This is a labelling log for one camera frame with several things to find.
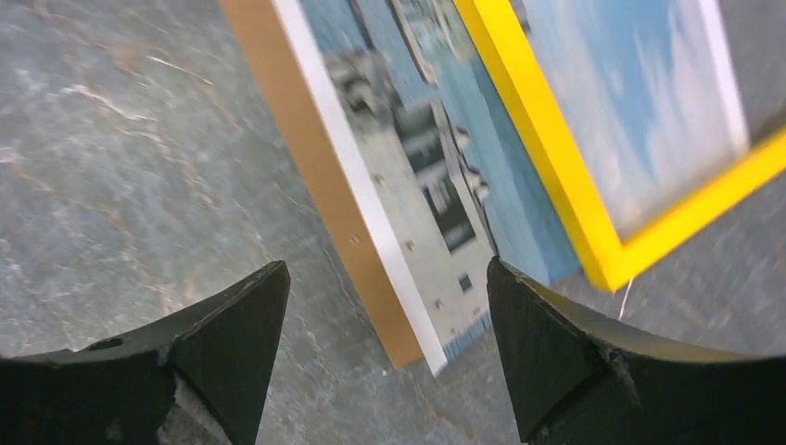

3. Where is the brown backing board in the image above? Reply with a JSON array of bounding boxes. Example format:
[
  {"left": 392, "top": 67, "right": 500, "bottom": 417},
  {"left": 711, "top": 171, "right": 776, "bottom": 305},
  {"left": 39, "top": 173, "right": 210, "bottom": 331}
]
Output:
[{"left": 221, "top": 1, "right": 425, "bottom": 369}]

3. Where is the yellow picture frame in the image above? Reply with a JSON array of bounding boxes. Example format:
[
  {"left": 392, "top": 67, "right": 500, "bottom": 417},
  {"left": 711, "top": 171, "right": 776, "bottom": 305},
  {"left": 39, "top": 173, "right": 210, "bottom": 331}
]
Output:
[{"left": 456, "top": 1, "right": 785, "bottom": 291}]

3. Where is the photo with backing board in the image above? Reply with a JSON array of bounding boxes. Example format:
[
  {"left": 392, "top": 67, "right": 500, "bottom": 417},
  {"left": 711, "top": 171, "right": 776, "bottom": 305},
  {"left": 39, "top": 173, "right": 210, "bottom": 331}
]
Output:
[{"left": 296, "top": 1, "right": 752, "bottom": 373}]

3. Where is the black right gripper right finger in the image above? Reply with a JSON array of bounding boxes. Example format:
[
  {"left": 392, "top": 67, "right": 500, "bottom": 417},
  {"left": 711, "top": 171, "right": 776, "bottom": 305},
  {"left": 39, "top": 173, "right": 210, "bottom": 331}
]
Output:
[{"left": 487, "top": 258, "right": 785, "bottom": 444}]

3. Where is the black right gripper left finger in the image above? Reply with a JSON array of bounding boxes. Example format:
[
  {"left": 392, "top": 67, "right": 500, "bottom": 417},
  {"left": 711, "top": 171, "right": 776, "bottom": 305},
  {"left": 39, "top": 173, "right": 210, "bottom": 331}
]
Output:
[{"left": 1, "top": 261, "right": 290, "bottom": 444}]

